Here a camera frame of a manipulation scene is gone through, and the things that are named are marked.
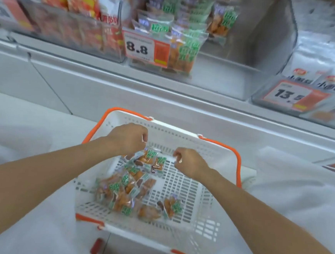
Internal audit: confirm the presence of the white packet with red print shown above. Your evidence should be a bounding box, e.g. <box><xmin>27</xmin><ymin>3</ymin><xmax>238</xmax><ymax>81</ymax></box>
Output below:
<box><xmin>96</xmin><ymin>0</ymin><xmax>122</xmax><ymax>27</ymax></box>

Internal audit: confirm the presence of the person's left forearm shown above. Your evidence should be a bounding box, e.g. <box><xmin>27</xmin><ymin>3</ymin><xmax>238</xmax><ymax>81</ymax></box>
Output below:
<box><xmin>0</xmin><ymin>128</ymin><xmax>118</xmax><ymax>254</ymax></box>

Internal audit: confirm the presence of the white basket with orange handles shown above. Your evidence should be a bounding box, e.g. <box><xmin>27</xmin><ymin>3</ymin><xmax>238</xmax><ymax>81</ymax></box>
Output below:
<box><xmin>69</xmin><ymin>104</ymin><xmax>248</xmax><ymax>254</ymax></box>

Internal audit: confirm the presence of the stack of red snack packets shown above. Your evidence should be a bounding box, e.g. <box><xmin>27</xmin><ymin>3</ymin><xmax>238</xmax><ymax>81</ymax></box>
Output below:
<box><xmin>28</xmin><ymin>0</ymin><xmax>129</xmax><ymax>57</ymax></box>

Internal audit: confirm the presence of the stack of green label packets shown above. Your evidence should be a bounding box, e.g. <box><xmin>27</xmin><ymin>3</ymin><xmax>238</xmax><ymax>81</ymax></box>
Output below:
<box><xmin>128</xmin><ymin>0</ymin><xmax>242</xmax><ymax>79</ymax></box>

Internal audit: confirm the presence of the person's right hand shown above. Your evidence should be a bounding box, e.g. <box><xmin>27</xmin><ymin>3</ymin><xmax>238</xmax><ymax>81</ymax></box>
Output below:
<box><xmin>171</xmin><ymin>147</ymin><xmax>213</xmax><ymax>183</ymax></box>

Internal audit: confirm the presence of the stack of white snack packets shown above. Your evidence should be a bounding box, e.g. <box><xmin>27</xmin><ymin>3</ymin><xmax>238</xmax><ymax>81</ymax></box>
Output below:
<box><xmin>280</xmin><ymin>0</ymin><xmax>335</xmax><ymax>97</ymax></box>

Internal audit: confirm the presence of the person's right forearm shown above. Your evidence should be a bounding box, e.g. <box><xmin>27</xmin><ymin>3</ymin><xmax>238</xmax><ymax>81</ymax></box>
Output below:
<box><xmin>195</xmin><ymin>167</ymin><xmax>335</xmax><ymax>254</ymax></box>

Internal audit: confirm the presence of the pile of clear snack packets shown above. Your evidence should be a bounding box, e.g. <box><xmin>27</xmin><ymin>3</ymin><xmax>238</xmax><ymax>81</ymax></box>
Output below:
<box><xmin>92</xmin><ymin>145</ymin><xmax>188</xmax><ymax>222</ymax></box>

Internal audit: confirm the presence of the person's left hand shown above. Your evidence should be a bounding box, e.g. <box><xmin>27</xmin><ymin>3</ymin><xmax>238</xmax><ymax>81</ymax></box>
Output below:
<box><xmin>105</xmin><ymin>121</ymin><xmax>150</xmax><ymax>159</ymax></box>

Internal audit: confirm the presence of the white store shelf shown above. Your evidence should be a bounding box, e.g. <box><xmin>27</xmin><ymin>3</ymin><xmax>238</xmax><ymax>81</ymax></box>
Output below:
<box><xmin>0</xmin><ymin>28</ymin><xmax>335</xmax><ymax>177</ymax></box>

